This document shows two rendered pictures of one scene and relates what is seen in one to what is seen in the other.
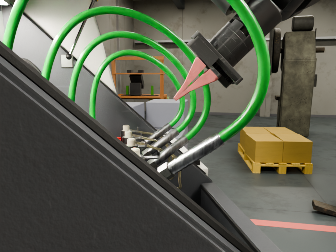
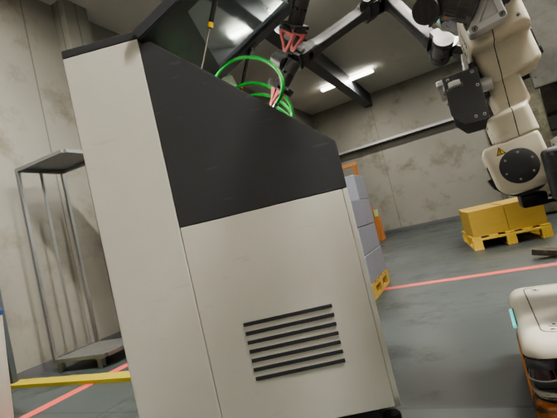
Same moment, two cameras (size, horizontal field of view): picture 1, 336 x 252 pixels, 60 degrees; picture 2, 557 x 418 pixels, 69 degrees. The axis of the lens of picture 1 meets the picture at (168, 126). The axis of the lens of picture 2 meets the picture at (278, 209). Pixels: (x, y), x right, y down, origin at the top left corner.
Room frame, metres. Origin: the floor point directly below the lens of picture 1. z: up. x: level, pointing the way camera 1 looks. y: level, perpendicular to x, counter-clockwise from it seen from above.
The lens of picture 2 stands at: (-1.16, -0.40, 0.70)
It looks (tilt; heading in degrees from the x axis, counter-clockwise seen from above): 3 degrees up; 16
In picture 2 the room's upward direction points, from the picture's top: 13 degrees counter-clockwise
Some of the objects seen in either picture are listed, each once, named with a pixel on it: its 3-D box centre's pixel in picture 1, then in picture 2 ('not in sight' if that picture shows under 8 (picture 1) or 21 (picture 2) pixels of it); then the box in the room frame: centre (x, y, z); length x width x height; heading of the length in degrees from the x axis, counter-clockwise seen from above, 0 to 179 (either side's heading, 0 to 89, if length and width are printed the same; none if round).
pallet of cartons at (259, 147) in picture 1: (271, 147); (498, 221); (4.21, -1.53, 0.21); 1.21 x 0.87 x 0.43; 171
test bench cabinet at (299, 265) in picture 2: not in sight; (293, 303); (0.47, 0.08, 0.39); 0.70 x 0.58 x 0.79; 12
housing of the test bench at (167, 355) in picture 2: not in sight; (199, 240); (0.73, 0.58, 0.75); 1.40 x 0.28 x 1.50; 12
